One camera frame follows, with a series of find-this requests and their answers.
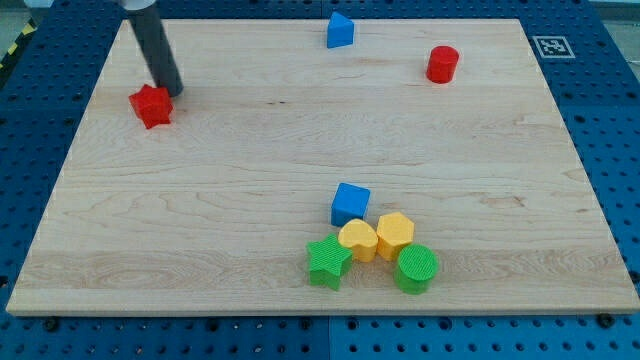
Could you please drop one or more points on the green star block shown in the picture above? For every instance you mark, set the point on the green star block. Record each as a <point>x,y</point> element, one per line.
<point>329,261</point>

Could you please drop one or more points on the blue triangle block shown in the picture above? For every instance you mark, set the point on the blue triangle block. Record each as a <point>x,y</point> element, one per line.
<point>340,31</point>

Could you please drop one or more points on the red star block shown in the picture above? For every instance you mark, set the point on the red star block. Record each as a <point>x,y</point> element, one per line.
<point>152,105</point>

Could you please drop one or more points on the blue cube block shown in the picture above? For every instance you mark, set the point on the blue cube block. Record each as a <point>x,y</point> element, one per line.
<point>350,202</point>

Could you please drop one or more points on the yellow heart block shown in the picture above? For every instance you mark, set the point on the yellow heart block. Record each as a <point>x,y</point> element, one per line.
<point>358,236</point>

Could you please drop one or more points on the yellow hexagon block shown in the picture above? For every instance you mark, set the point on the yellow hexagon block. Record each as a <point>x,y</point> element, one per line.
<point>395,231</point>

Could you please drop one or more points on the wooden board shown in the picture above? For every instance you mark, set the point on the wooden board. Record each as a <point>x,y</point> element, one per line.
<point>210,215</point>

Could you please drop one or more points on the green cylinder block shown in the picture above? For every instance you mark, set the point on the green cylinder block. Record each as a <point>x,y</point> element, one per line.
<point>416,267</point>

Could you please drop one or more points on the red cylinder block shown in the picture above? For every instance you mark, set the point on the red cylinder block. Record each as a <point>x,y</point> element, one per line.
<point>442,64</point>

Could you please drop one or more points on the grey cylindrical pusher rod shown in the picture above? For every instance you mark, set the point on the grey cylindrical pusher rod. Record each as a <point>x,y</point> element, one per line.
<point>145,20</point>

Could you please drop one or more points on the white fiducial marker tag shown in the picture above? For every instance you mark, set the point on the white fiducial marker tag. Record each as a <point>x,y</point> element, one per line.
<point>553,47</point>

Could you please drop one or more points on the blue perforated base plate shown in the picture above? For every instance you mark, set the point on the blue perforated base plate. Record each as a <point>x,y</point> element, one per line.
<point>46,93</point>

